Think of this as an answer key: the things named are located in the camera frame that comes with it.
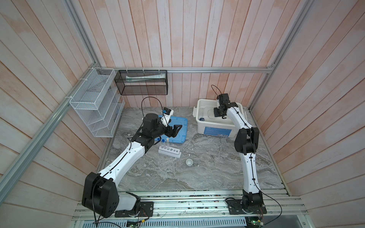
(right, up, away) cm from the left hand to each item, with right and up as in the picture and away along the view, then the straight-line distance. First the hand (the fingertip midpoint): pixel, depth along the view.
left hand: (176, 125), depth 78 cm
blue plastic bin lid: (+4, -9, +24) cm, 26 cm away
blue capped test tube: (-9, -7, -8) cm, 13 cm away
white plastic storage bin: (+21, 0, +15) cm, 26 cm away
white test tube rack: (-3, -18, +12) cm, 22 cm away
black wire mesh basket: (-26, +32, +26) cm, 49 cm away
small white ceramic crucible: (+8, -24, +11) cm, 28 cm away
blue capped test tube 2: (-8, -11, +7) cm, 16 cm away
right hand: (+32, +10, +29) cm, 45 cm away
